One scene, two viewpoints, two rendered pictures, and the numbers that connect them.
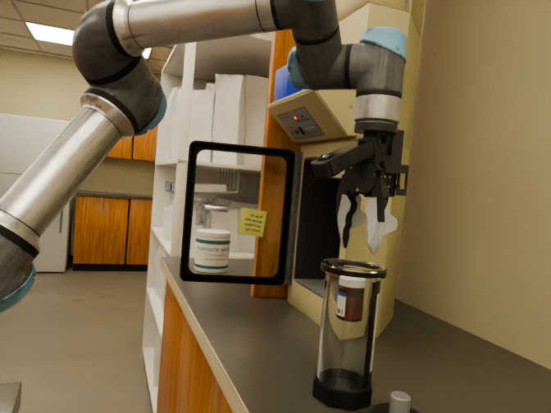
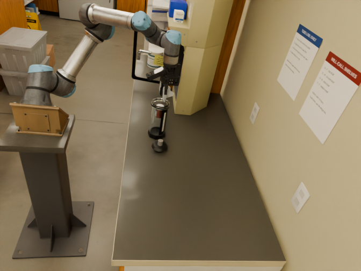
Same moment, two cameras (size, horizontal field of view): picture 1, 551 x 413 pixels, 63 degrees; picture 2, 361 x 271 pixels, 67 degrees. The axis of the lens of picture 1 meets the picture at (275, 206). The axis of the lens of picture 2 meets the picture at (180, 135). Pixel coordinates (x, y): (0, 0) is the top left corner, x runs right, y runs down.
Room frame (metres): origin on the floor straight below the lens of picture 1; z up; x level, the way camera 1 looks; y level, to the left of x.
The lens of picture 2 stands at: (-0.54, -0.49, 1.94)
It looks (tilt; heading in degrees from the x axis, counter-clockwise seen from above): 36 degrees down; 9
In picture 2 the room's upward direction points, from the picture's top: 11 degrees clockwise
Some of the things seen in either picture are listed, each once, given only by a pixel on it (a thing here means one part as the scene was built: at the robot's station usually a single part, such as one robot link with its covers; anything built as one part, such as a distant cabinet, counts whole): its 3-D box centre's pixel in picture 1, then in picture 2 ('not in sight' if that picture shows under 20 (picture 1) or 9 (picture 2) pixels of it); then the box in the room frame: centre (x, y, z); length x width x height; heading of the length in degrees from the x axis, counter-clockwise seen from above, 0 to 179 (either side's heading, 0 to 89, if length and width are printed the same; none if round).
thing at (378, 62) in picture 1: (379, 65); (172, 43); (0.76, -0.15, 1.50); 0.09 x 0.08 x 0.11; 69
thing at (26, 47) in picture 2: not in sight; (23, 49); (2.15, 2.03, 0.49); 0.60 x 0.42 x 0.33; 20
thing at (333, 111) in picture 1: (306, 118); (175, 28); (1.15, -0.06, 1.46); 0.32 x 0.12 x 0.10; 20
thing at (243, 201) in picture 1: (238, 215); (153, 57); (1.28, 0.10, 1.19); 0.30 x 0.01 x 0.40; 100
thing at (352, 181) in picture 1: (375, 161); (170, 73); (0.76, -0.16, 1.34); 0.09 x 0.08 x 0.12; 125
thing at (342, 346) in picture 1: (348, 327); (158, 118); (0.74, -0.14, 1.06); 0.11 x 0.11 x 0.21
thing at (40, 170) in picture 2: not in sight; (50, 187); (0.49, 0.46, 0.45); 0.48 x 0.48 x 0.90; 23
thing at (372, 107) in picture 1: (375, 113); (170, 58); (0.76, -0.15, 1.42); 0.08 x 0.08 x 0.05
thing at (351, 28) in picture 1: (363, 177); (200, 52); (1.22, -0.23, 1.33); 0.32 x 0.25 x 0.77; 20
